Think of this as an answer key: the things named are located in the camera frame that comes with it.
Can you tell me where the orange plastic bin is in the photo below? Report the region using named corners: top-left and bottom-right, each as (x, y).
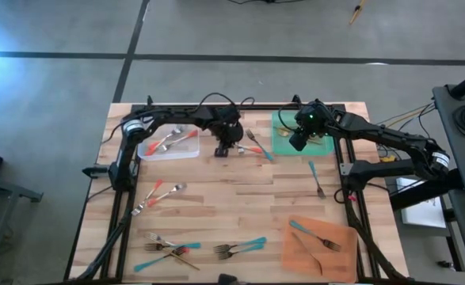
top-left (281, 215), bottom-right (359, 283)

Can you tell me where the clear plastic bin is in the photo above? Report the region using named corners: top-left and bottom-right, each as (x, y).
top-left (136, 117), bottom-right (200, 162)

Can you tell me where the black stand beam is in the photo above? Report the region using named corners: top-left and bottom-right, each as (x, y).
top-left (390, 169), bottom-right (465, 211)

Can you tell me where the teal-green plastic bin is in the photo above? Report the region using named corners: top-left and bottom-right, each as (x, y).
top-left (271, 109), bottom-right (335, 157)

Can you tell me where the yellow-handled floor tool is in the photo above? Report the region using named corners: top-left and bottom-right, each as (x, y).
top-left (348, 0), bottom-right (367, 26)

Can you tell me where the grey side table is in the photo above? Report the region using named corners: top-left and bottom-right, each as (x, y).
top-left (0, 172), bottom-right (44, 285)

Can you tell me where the red-handled silver spoon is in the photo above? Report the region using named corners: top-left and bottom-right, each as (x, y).
top-left (147, 182), bottom-right (188, 207)

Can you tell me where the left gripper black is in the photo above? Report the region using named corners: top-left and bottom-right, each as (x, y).
top-left (206, 105), bottom-right (244, 158)

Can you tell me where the grey equipment cart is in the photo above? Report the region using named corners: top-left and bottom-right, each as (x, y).
top-left (432, 84), bottom-right (465, 195)

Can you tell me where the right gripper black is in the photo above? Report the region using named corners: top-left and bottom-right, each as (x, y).
top-left (288, 99), bottom-right (332, 152)

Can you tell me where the white paper sheet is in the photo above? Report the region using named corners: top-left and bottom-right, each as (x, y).
top-left (398, 177), bottom-right (448, 230)

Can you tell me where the rose gold fork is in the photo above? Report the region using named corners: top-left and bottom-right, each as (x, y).
top-left (158, 129), bottom-right (199, 154)

